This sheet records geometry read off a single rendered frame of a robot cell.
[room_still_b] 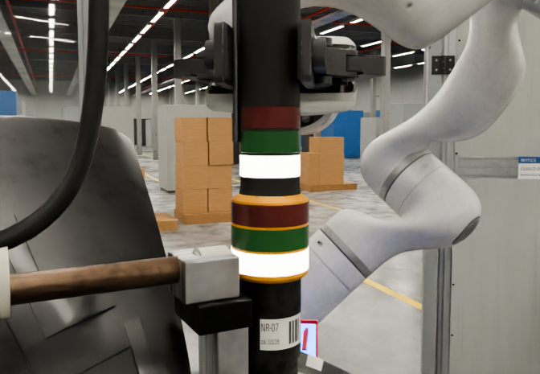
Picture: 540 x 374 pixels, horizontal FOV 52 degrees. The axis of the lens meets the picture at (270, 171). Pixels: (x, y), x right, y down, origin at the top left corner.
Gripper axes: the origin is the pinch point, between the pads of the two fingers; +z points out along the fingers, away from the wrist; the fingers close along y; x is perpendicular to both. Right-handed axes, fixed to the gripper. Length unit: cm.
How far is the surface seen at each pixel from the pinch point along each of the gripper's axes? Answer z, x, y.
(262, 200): 1.9, -7.7, 0.0
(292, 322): 0.9, -14.4, -1.5
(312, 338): -34.8, -28.5, -0.9
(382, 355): -316, -141, -32
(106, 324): 2.5, -14.5, 8.4
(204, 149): -788, -23, 200
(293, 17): 0.9, 1.9, -1.5
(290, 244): 1.6, -10.0, -1.5
